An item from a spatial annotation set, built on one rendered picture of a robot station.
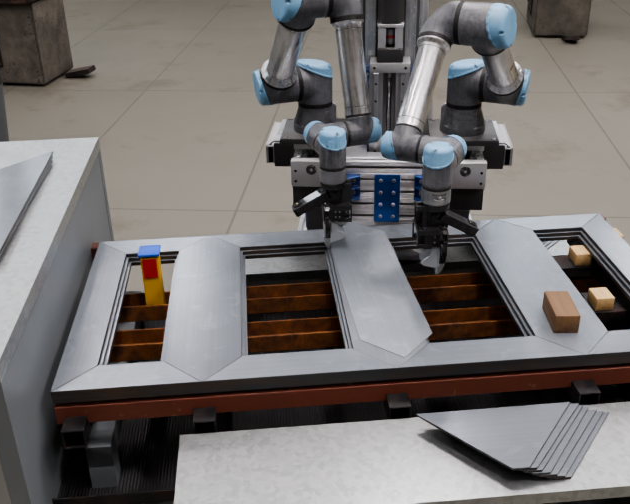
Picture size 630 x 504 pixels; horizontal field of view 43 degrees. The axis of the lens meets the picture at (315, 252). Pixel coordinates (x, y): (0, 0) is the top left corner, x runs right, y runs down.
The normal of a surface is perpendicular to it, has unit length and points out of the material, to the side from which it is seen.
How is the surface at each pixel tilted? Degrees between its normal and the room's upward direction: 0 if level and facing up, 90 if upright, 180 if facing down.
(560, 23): 90
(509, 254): 0
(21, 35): 90
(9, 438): 90
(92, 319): 0
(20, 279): 0
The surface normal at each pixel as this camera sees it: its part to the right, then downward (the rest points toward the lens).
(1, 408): 0.09, 0.46
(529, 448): -0.02, -0.88
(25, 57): -0.19, 0.46
